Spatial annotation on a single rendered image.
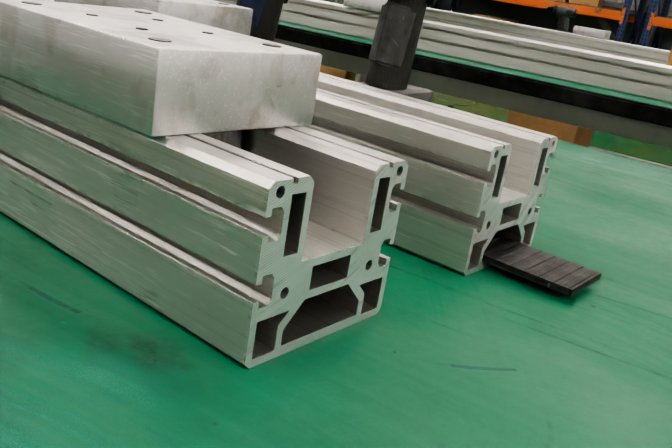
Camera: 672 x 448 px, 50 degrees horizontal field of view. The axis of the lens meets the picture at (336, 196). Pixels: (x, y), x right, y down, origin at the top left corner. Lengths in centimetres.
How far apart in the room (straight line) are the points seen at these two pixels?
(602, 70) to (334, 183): 172
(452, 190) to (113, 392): 25
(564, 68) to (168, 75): 179
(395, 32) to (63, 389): 52
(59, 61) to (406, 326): 22
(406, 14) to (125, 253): 44
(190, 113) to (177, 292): 8
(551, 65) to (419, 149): 162
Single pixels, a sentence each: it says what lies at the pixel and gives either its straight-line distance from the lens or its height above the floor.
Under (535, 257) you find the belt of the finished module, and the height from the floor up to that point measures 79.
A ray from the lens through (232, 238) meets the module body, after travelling 31.
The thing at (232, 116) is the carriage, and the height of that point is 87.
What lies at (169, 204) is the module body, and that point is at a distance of 34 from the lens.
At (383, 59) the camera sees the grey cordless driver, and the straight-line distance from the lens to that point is 73.
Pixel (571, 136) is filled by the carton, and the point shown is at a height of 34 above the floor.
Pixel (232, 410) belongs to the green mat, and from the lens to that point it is 30.
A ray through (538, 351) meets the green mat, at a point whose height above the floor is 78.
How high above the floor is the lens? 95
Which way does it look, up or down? 17 degrees down
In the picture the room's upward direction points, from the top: 10 degrees clockwise
